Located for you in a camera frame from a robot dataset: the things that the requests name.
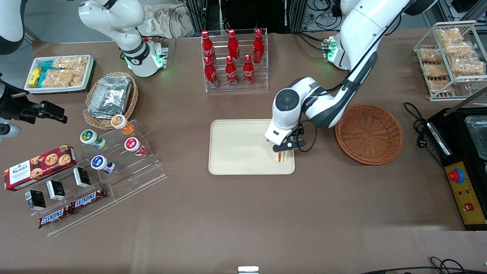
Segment brown round wicker basket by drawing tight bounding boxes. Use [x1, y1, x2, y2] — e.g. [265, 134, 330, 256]
[335, 103, 404, 165]

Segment clear acrylic snack display step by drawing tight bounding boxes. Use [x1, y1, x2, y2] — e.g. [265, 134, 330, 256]
[13, 164, 118, 237]

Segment red lid yogurt cup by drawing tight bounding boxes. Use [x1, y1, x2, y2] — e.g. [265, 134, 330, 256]
[124, 137, 146, 156]

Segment triangular sandwich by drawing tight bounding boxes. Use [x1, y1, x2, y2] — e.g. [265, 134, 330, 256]
[273, 150, 294, 163]

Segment clear acrylic cup display step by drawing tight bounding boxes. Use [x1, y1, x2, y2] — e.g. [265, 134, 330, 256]
[82, 120, 168, 202]

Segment black countertop appliance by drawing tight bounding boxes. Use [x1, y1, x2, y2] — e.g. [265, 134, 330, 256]
[426, 88, 487, 170]

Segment red Walkers cookie box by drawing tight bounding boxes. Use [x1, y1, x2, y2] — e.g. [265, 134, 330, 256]
[4, 145, 77, 191]

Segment bagged fried snack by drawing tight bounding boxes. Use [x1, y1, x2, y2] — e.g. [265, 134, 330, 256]
[428, 79, 455, 94]
[423, 63, 449, 78]
[438, 29, 464, 43]
[443, 42, 474, 57]
[451, 59, 485, 76]
[420, 48, 444, 63]

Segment clear bag of rice crackers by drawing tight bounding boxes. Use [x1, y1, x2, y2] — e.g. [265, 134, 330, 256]
[41, 69, 85, 88]
[53, 56, 89, 70]

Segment crumpled beige paper bag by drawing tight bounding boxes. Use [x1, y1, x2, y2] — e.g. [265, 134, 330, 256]
[138, 5, 194, 38]

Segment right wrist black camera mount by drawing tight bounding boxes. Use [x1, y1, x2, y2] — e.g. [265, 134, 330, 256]
[0, 73, 35, 123]

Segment Snickers chocolate bar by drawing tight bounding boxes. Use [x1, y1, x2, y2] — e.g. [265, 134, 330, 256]
[71, 188, 108, 210]
[38, 205, 73, 229]

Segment red cola bottle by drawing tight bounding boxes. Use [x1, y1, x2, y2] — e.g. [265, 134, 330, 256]
[253, 29, 265, 64]
[225, 56, 239, 87]
[243, 54, 255, 86]
[228, 29, 240, 63]
[204, 56, 219, 88]
[201, 30, 216, 64]

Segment aluminium equipment frame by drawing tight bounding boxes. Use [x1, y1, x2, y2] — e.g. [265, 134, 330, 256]
[184, 0, 307, 34]

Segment white rectangular snack tray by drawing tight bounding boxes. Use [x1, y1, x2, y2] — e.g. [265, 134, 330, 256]
[24, 55, 95, 94]

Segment light tan wicker basket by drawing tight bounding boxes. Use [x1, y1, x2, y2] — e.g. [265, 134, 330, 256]
[83, 71, 139, 130]

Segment yellow emergency stop control box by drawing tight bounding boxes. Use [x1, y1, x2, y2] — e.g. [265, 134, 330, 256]
[444, 161, 487, 231]

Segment orange lid yogurt cup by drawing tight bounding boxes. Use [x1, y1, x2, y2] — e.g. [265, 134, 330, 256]
[111, 115, 135, 135]

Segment beige rectangular serving tray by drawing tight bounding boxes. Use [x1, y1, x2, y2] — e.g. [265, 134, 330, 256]
[208, 119, 296, 175]

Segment white wire shelf rack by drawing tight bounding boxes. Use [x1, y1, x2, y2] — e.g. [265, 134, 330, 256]
[413, 21, 487, 101]

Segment blue lid yogurt cup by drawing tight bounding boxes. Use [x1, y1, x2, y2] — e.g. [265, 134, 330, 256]
[91, 155, 115, 174]

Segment clear acrylic bottle rack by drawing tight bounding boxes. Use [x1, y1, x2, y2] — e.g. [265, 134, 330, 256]
[201, 28, 269, 93]

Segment green lid yogurt cup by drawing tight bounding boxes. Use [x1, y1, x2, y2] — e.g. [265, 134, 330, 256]
[80, 129, 107, 150]

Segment stack of foil trays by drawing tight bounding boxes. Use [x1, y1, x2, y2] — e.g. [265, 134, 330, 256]
[88, 76, 132, 118]

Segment black power cable with plug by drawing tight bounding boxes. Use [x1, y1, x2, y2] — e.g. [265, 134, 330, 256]
[404, 102, 446, 168]

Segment thin black table cable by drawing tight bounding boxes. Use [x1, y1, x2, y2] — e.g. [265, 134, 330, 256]
[360, 257, 487, 274]

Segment clear plastic container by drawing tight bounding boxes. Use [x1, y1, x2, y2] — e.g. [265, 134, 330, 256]
[465, 115, 487, 160]

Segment tangled black background cables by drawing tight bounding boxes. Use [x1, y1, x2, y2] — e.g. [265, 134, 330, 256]
[306, 0, 343, 23]

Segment small black carton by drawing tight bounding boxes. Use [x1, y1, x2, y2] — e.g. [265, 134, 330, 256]
[46, 180, 66, 201]
[25, 190, 46, 211]
[73, 167, 92, 188]

